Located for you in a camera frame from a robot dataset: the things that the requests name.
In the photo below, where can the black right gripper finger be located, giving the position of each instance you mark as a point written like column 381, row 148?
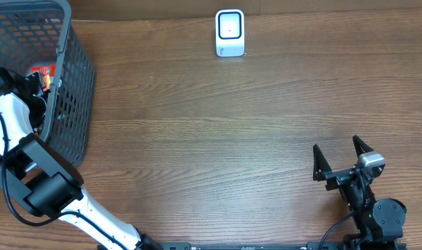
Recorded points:
column 360, row 146
column 321, row 166

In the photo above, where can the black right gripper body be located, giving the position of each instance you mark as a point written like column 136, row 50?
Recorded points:
column 340, row 179

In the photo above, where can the red orange snack bag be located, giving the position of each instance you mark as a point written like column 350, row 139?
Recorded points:
column 47, row 73

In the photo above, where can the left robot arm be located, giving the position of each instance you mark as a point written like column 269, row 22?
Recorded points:
column 39, row 185

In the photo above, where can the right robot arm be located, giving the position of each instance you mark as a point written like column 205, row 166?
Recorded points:
column 379, row 223

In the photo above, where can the white barcode scanner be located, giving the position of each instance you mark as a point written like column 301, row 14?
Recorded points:
column 229, row 33

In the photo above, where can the grey plastic shopping basket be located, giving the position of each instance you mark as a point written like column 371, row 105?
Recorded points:
column 34, row 32

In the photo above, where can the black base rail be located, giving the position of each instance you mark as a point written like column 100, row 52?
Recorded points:
column 307, row 246

